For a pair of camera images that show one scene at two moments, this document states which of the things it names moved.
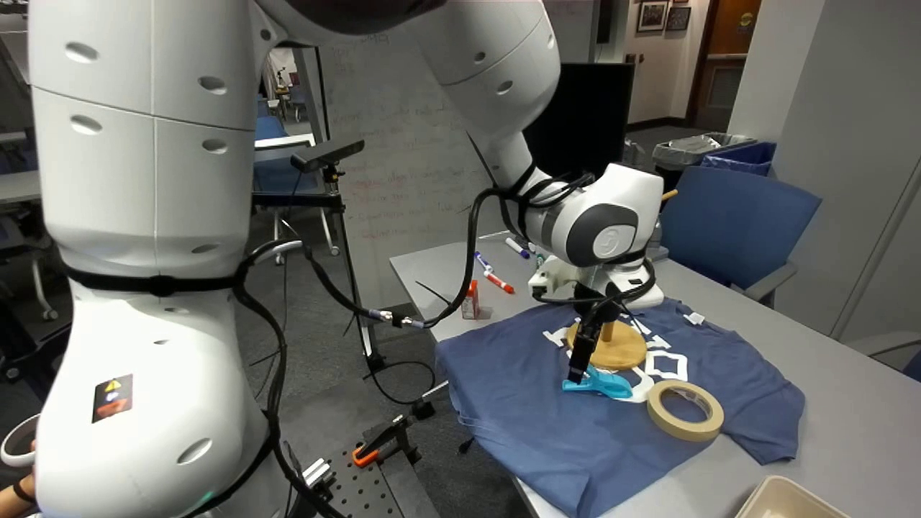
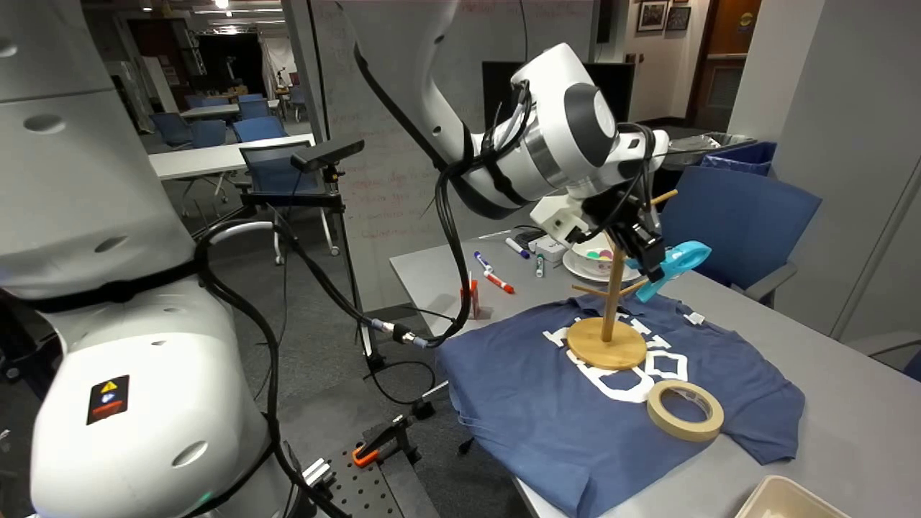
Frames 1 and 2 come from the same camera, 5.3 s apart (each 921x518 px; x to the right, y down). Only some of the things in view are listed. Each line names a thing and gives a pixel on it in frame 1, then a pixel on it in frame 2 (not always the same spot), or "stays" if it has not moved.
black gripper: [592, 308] -> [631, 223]
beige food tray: [777, 496] stays
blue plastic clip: [626, 384] -> [673, 262]
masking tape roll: [677, 423] stays
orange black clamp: [392, 434] stays
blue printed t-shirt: [578, 456] stays
